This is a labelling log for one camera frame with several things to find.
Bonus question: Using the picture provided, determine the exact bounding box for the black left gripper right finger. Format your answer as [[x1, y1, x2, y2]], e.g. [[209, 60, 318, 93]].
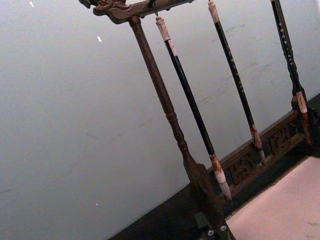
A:
[[215, 221, 237, 240]]

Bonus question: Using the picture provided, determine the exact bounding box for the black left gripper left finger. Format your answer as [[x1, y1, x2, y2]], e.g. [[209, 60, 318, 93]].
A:
[[194, 211, 218, 240]]

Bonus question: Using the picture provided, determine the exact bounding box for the black table cloth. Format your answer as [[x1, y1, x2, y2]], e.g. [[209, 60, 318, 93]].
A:
[[109, 92, 320, 240]]

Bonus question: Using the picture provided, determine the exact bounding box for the white felt writing mat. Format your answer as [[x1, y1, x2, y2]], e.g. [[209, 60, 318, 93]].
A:
[[224, 159, 320, 240]]

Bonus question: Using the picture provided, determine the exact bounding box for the black brush with white label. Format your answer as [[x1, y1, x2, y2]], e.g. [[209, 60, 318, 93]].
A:
[[154, 15, 233, 201]]

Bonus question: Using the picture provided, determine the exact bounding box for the carved dark wooden brush rack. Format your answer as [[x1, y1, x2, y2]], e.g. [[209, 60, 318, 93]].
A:
[[78, 0, 320, 227]]

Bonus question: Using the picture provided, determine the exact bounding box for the black brush with pale markings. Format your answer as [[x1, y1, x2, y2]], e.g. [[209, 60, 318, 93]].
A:
[[207, 0, 267, 168]]

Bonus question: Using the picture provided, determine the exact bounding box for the black brush with brown tip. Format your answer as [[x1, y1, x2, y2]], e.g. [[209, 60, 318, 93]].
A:
[[270, 0, 314, 149]]

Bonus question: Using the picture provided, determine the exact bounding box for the plain pale wall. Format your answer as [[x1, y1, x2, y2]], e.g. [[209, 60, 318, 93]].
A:
[[0, 0, 320, 240]]

